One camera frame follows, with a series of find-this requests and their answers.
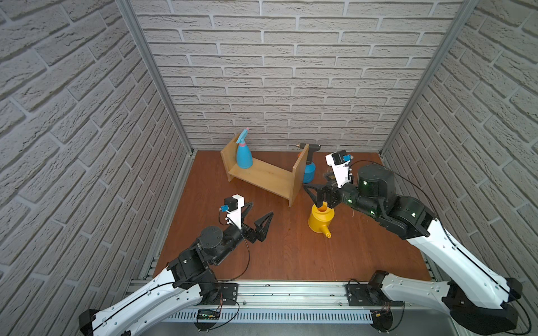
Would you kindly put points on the left aluminium corner post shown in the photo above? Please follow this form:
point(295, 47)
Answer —
point(127, 11)

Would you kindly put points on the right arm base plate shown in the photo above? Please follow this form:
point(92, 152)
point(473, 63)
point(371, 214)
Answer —
point(361, 295)

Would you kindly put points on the perforated grey cable duct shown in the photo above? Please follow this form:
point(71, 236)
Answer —
point(284, 316)

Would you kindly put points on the aluminium corner post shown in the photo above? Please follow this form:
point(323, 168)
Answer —
point(127, 11)
point(461, 17)

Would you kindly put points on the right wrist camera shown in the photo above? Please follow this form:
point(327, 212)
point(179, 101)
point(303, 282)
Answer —
point(340, 162)

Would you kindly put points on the aluminium front rail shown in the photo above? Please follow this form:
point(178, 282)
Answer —
point(331, 295)

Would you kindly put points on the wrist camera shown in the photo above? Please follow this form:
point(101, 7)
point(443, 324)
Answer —
point(232, 208)
point(340, 162)

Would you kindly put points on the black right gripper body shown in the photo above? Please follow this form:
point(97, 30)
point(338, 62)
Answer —
point(330, 197)

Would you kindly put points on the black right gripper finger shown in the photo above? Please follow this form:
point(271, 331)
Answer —
point(330, 178)
point(319, 193)

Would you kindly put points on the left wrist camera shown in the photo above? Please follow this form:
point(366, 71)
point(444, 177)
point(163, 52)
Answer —
point(232, 208)

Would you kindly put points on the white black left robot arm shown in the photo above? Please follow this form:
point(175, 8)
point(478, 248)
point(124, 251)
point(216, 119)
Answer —
point(187, 281)

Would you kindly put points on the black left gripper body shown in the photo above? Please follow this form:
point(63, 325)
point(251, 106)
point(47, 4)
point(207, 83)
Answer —
point(247, 232)

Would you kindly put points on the right aluminium corner post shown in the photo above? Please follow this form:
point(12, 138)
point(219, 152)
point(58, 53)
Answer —
point(461, 17)

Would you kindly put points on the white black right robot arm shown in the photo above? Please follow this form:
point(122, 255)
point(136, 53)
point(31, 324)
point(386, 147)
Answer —
point(476, 297)

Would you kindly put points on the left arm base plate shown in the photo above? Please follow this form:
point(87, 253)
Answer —
point(224, 294)

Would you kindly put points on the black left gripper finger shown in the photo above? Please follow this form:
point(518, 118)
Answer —
point(262, 226)
point(245, 210)

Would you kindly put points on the yellow watering can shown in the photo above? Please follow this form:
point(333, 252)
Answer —
point(321, 218)

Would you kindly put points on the light wooden shelf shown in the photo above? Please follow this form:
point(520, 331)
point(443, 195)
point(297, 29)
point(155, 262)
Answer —
point(276, 180)

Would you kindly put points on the blue pressure sprayer orange trigger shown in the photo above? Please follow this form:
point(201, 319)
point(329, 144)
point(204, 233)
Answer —
point(310, 167)

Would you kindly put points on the light blue spray bottle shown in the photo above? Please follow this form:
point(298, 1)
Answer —
point(244, 157)

